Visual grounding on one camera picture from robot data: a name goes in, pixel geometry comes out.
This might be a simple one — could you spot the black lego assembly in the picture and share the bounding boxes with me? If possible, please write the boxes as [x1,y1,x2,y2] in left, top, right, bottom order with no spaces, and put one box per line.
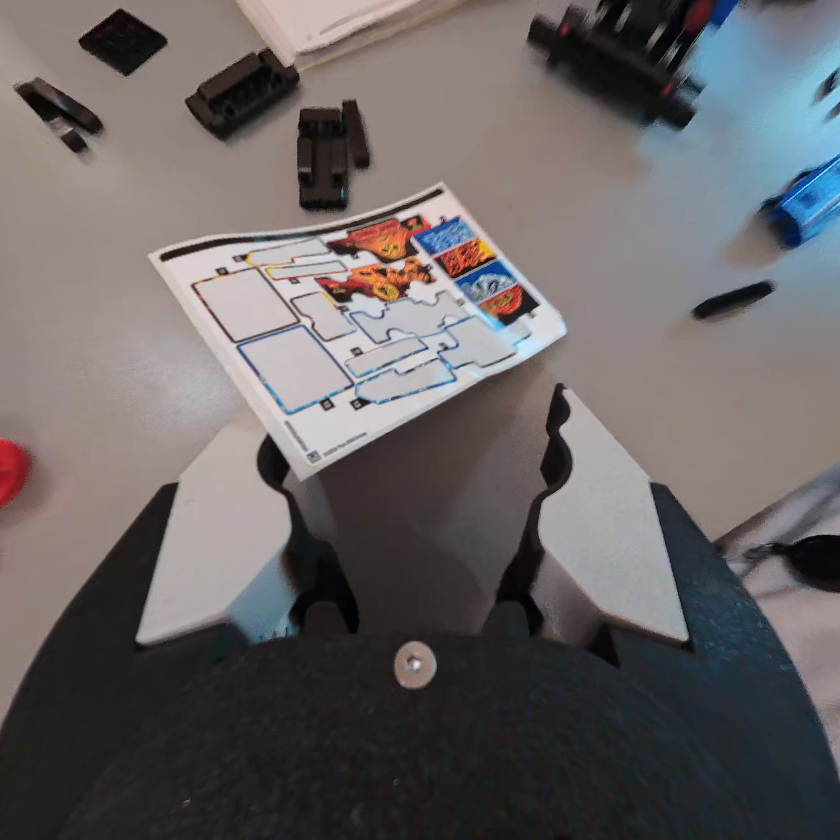
[297,98,371,212]

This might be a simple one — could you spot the printed sticker sheet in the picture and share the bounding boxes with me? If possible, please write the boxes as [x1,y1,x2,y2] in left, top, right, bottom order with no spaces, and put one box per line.
[147,182,568,483]

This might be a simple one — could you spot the blue black lego vehicle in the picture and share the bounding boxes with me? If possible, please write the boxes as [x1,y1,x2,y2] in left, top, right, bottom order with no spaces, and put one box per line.
[527,0,742,129]

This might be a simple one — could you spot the blue curved lego panel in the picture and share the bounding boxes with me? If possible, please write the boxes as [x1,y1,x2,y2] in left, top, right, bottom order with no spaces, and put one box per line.
[760,154,840,250]

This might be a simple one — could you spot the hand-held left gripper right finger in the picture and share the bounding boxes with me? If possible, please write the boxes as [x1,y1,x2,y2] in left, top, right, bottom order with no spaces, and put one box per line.
[482,384,697,657]

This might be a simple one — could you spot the black long lego piece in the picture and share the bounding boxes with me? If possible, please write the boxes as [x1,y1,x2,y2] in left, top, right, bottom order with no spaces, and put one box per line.
[13,77,105,155]

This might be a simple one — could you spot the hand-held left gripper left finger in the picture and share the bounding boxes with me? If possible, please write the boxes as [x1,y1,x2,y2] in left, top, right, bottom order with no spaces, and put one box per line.
[134,420,360,647]

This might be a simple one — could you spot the white shirt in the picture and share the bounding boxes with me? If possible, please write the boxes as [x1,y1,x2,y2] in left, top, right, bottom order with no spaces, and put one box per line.
[715,462,840,729]

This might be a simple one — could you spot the black badge reel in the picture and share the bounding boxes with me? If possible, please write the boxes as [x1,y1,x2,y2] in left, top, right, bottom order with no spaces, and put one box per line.
[745,535,840,585]

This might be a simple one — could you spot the white instruction booklet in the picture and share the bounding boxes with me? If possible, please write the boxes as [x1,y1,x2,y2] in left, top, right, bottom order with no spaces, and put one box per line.
[235,0,473,73]

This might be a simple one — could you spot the red lego piece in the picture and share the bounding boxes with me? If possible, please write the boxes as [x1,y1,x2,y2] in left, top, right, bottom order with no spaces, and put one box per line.
[0,438,32,509]

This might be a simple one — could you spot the black square lego plate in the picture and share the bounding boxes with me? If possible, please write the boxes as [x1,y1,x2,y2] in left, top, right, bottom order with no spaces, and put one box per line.
[77,8,168,76]

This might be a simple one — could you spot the black lego brick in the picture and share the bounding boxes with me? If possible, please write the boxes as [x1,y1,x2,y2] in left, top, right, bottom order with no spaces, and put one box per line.
[184,47,301,140]

